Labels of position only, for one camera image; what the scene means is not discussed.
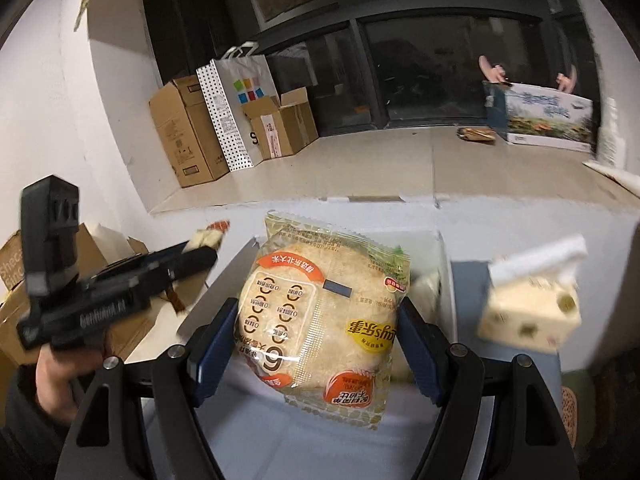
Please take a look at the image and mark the beige cracker packet red ends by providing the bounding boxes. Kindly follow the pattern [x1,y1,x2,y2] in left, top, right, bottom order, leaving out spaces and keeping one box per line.
[165,220,230,313]

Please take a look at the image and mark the round rice cake packet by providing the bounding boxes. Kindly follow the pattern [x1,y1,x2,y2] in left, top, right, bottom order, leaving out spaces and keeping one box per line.
[234,211,410,430]

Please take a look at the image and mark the person's left hand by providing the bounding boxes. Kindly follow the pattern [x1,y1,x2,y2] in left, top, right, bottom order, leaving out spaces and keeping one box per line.
[35,344,103,426]

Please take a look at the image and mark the brown cardboard boxes on floor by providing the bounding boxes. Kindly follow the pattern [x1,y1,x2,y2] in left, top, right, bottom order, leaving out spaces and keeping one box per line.
[0,221,212,386]

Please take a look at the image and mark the white cardboard snack box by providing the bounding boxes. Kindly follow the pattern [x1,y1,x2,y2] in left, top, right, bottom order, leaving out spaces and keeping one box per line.
[176,228,459,480]

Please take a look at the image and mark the beige tissue pack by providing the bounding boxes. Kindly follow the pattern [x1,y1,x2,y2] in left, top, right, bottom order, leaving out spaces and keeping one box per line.
[476,234,588,353]

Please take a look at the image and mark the tall brown cardboard box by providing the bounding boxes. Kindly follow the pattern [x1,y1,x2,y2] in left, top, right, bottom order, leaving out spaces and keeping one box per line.
[149,75,229,188]

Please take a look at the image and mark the small open cardboard box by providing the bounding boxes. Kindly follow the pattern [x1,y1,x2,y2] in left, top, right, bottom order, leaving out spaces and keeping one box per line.
[242,87,319,160]

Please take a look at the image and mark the white dotted paper bag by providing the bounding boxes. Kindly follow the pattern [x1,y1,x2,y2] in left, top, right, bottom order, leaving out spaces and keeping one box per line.
[196,41,277,171]

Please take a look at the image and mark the printed landscape carton box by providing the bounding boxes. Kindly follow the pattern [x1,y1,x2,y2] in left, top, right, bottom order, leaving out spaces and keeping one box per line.
[483,81,593,153]

